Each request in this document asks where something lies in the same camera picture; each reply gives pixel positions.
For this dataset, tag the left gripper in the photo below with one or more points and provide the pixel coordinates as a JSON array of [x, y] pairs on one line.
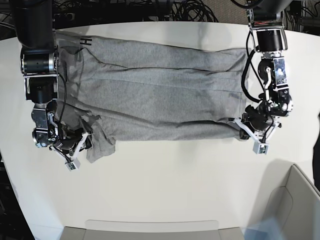
[[256, 124]]

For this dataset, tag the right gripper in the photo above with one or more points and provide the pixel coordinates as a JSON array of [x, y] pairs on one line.
[[72, 142]]

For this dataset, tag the grey T-shirt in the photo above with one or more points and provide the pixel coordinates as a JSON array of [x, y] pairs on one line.
[[126, 90]]

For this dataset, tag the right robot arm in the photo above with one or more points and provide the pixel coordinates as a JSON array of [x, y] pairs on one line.
[[39, 62]]

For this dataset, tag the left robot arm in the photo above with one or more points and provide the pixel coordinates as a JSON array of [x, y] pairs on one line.
[[267, 32]]

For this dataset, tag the grey bin right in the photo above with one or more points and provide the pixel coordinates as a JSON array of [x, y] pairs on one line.
[[294, 209]]

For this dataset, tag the grey tray bottom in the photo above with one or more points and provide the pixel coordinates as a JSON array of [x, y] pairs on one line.
[[121, 230]]

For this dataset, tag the blue translucent object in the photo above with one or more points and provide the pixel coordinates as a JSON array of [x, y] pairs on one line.
[[267, 229]]

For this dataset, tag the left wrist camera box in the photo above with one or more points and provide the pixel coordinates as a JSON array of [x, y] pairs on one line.
[[260, 148]]

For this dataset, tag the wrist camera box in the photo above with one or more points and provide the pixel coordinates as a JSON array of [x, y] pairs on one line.
[[260, 148], [73, 165]]

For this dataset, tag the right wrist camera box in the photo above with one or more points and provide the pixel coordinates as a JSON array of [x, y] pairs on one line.
[[73, 165]]

